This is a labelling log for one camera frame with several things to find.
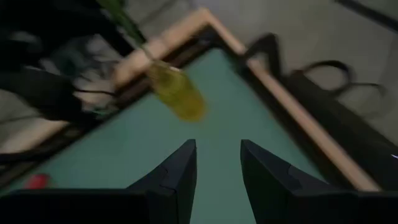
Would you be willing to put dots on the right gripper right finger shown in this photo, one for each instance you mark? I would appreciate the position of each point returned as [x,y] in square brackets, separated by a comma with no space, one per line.
[273,186]

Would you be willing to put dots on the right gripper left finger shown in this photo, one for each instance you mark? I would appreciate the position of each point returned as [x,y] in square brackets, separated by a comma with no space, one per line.
[174,186]

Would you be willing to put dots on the red artificial tulip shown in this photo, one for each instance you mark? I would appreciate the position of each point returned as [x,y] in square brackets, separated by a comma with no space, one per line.
[38,181]

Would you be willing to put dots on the pink artificial tulip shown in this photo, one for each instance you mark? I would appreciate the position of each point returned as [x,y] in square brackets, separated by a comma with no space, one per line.
[124,18]

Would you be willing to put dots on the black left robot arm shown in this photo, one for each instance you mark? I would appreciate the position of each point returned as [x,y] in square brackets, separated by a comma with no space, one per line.
[46,93]

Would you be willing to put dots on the yellow glass vase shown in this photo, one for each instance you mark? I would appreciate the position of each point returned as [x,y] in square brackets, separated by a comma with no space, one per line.
[177,93]

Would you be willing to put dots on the green table mat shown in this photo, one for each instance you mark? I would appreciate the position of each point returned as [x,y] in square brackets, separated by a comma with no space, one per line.
[217,124]

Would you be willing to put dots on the black table frame rail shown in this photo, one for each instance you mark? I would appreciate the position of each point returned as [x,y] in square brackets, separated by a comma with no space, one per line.
[295,132]

